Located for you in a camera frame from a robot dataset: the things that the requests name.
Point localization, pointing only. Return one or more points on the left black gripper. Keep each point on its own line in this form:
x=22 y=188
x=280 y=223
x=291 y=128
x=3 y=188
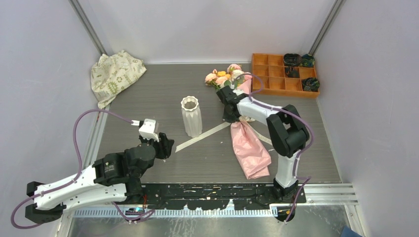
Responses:
x=165 y=145

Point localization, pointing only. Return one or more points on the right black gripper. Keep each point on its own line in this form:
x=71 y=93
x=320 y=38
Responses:
x=227 y=118

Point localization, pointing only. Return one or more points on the cream printed ribbon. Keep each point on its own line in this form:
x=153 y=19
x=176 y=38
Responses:
x=213 y=131

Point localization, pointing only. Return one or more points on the pink flower bouquet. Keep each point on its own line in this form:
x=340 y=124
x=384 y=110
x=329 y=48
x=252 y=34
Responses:
x=248 y=149

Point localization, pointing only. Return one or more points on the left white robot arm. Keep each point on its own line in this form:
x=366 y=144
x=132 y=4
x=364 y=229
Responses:
x=113 y=178

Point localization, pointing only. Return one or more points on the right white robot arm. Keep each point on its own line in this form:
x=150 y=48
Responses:
x=288 y=133

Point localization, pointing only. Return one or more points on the white ribbed vase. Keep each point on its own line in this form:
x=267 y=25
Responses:
x=192 y=117

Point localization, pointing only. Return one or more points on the orange compartment tray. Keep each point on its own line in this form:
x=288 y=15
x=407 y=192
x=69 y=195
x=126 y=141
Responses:
x=270 y=69

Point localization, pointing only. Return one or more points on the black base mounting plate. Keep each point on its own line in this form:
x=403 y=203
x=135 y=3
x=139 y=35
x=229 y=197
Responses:
x=210 y=196

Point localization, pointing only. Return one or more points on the dark sock in tray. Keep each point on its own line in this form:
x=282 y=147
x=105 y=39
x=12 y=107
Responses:
x=292 y=72

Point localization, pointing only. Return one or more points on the dark rolled sock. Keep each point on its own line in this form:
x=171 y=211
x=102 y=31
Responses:
x=292 y=60

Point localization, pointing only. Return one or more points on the patterned sock front compartment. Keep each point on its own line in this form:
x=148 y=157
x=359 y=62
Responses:
x=310 y=84

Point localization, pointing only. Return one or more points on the green blue rolled sock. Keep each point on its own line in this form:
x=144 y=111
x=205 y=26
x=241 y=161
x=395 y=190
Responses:
x=307 y=60

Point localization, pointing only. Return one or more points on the cream patterned cloth bag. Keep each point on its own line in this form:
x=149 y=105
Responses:
x=113 y=74

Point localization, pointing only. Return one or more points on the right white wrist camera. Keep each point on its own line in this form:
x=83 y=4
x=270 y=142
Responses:
x=241 y=88

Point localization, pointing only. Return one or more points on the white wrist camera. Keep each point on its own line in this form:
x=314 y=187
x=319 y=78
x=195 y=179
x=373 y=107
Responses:
x=148 y=129
x=241 y=88

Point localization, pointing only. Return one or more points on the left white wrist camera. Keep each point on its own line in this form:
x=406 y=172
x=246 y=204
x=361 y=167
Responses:
x=148 y=129

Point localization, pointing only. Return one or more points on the aluminium front rail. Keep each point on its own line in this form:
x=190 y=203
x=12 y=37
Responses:
x=312 y=195

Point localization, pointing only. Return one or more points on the right corner frame post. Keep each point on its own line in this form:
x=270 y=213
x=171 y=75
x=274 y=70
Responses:
x=331 y=16

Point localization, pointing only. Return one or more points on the corner frame post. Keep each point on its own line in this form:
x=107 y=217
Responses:
x=81 y=14
x=331 y=16

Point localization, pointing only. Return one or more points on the left corner frame post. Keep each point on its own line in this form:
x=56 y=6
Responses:
x=81 y=14

